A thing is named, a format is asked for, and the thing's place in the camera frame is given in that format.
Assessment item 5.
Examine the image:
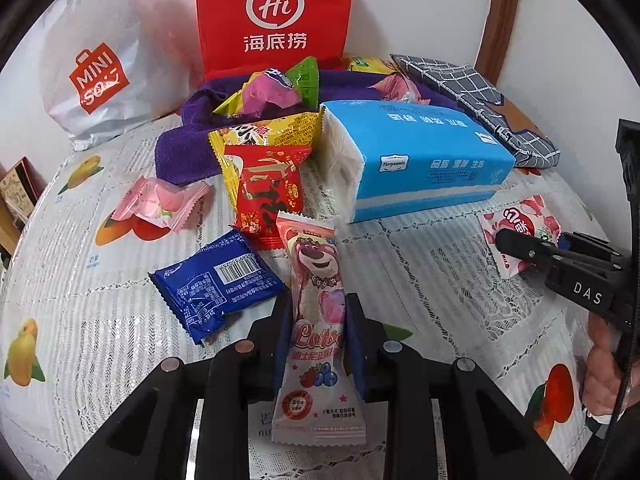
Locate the brown patterned box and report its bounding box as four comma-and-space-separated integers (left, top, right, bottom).
0, 157, 46, 256

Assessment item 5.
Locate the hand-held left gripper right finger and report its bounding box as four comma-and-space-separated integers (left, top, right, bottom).
345, 291, 576, 480

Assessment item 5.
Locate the pink and white snack packet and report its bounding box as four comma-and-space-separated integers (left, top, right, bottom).
479, 195, 563, 279

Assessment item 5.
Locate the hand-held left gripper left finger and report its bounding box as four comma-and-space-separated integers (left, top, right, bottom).
57, 290, 293, 480

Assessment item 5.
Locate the pink peach candy packet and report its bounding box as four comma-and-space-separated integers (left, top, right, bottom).
111, 176, 210, 233

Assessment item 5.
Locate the large yellow snack bag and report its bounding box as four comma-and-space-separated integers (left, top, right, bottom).
345, 56, 401, 77

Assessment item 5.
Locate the green snack packet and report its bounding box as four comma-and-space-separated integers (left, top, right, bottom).
285, 56, 321, 110

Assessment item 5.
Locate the white plastic bag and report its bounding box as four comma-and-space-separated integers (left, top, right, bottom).
37, 0, 206, 151

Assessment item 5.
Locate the purple towel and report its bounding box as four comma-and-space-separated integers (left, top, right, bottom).
154, 67, 451, 186

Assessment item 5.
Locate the blue biscuit packet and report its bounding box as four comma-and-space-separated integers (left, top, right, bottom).
148, 228, 290, 346

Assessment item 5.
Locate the pink resealable snack bag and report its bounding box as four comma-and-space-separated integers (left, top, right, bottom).
370, 71, 431, 106

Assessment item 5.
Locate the pink bear stick packet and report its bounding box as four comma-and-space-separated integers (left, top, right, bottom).
271, 211, 368, 447

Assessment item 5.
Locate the red snack packet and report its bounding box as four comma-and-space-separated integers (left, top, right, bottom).
224, 143, 313, 251

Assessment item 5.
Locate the blue tissue pack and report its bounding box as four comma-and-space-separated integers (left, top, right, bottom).
317, 100, 516, 224

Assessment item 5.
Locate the person's right hand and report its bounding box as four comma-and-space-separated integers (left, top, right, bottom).
582, 317, 631, 423

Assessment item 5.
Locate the brown wooden door frame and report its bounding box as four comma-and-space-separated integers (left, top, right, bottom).
475, 0, 523, 96

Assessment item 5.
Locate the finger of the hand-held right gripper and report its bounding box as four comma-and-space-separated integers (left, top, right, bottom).
557, 231, 626, 261
494, 229, 556, 273

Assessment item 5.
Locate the grey checked cloth with star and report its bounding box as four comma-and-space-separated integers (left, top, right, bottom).
390, 53, 560, 168

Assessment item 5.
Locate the red paper bag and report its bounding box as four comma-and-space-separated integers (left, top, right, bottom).
195, 0, 357, 83

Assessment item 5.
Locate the pink and yellow snack packet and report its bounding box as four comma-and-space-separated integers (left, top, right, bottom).
212, 67, 301, 116

